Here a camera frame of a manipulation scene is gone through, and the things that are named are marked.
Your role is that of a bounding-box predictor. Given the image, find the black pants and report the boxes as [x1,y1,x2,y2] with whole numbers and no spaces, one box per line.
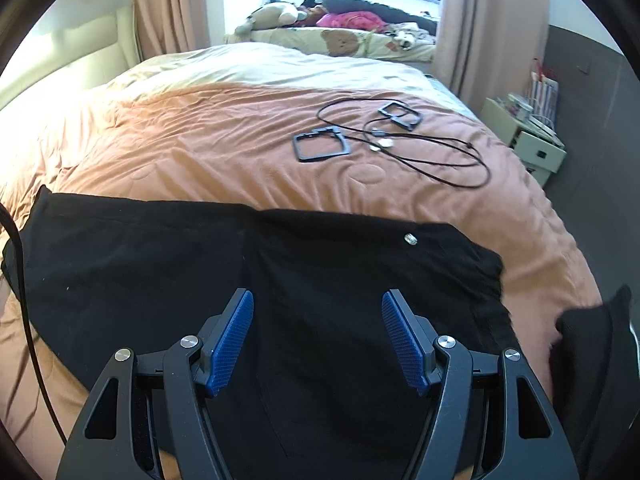
[1,185,518,480]

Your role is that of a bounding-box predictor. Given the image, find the orange fleece blanket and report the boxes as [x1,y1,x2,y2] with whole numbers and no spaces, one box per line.
[0,82,603,480]

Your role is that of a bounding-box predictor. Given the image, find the thick black cable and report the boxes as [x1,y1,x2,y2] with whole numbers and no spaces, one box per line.
[0,202,68,446]

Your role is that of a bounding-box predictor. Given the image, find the pink cloth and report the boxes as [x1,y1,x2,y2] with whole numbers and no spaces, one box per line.
[316,11,388,32]

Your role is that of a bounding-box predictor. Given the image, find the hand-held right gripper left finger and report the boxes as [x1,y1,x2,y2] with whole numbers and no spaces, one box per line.
[55,287,256,480]

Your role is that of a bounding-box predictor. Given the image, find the beige plush toy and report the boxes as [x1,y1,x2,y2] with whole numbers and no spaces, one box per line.
[235,2,301,36]

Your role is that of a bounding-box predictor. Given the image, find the thin black cable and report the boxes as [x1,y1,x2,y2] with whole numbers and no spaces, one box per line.
[317,99,491,190]

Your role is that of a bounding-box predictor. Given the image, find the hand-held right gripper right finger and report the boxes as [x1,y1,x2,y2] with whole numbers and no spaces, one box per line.
[381,288,581,480]

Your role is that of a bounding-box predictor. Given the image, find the small black square frame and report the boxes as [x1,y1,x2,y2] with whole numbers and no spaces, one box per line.
[378,101,424,132]

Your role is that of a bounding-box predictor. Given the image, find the cream padded headboard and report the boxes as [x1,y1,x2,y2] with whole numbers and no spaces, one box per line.
[0,2,138,111]

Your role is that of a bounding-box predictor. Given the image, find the black knit garment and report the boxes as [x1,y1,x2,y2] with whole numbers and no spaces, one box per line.
[550,284,640,480]

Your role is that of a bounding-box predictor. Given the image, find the beige curtain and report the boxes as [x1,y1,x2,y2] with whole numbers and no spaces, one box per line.
[127,0,273,63]
[432,0,551,106]

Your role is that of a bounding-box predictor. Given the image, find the cream bedside table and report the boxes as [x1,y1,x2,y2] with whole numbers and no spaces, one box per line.
[480,97,568,188]

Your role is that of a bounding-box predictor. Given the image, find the striped paper bag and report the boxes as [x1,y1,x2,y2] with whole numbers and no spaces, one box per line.
[527,60,560,128]

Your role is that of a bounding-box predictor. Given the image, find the pale printed box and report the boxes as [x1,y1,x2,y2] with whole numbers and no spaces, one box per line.
[506,92,535,120]

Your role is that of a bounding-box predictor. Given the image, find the large black square frame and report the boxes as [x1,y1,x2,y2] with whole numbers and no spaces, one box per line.
[291,127,351,163]

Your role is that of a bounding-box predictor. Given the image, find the pile of dark clothes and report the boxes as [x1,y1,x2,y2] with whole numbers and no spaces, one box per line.
[300,0,441,28]

